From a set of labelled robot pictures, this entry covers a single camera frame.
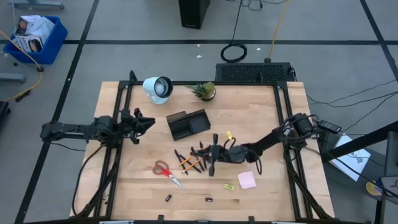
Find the small black binder clip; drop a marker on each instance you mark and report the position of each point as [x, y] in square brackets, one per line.
[168, 198]
[209, 199]

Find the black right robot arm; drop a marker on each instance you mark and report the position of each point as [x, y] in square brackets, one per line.
[267, 141]

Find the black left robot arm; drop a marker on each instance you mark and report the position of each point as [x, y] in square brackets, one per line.
[62, 129]

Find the white printed cardboard box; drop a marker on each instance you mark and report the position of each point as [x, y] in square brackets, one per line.
[29, 44]

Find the grey metal table foot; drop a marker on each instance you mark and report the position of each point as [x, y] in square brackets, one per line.
[12, 77]
[37, 4]

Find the black stand post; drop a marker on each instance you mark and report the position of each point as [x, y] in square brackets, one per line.
[390, 155]

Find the small yellow eraser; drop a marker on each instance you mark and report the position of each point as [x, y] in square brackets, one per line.
[229, 186]

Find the black metal beam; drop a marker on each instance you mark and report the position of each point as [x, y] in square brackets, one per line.
[357, 143]

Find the potted green succulent plant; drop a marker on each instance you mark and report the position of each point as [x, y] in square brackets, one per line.
[203, 91]

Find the black power adapter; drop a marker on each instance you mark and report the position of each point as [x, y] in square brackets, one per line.
[329, 126]

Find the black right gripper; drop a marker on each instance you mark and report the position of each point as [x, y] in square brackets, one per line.
[219, 154]

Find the yellow round disc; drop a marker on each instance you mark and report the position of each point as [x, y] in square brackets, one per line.
[371, 189]

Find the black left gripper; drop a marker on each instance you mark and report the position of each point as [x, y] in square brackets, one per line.
[134, 126]

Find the pink sticky note pad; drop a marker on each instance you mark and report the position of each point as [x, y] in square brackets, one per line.
[247, 180]

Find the white desk spotlight lamp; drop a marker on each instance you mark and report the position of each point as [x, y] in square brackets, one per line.
[152, 88]

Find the white printed bag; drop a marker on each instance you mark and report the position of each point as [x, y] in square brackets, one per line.
[37, 26]

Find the blue plastic bin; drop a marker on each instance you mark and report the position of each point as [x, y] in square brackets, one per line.
[53, 46]

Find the black computer tower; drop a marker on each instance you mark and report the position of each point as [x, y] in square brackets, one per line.
[192, 12]

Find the black mesh computer case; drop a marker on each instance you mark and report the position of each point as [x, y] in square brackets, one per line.
[252, 72]

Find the white paper sheet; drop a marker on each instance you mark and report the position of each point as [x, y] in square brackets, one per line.
[351, 168]

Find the black mesh desk organizer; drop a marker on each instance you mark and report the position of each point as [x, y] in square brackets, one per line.
[199, 124]

